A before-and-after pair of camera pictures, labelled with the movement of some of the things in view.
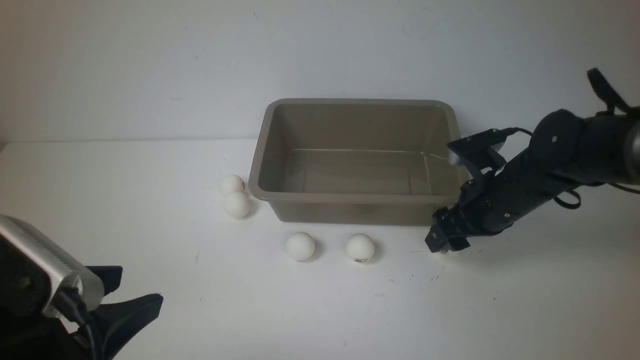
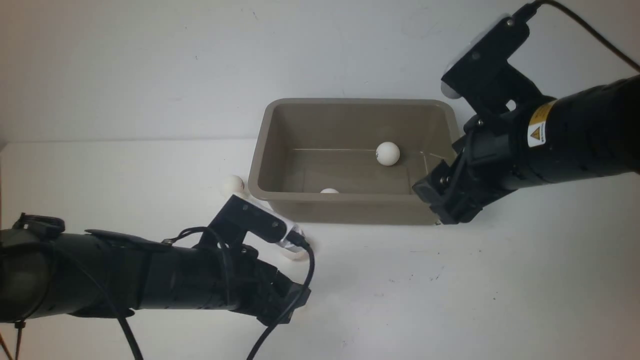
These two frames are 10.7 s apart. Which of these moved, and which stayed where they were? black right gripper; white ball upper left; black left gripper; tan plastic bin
Moved: black left gripper; black right gripper
Stayed: tan plastic bin; white ball upper left
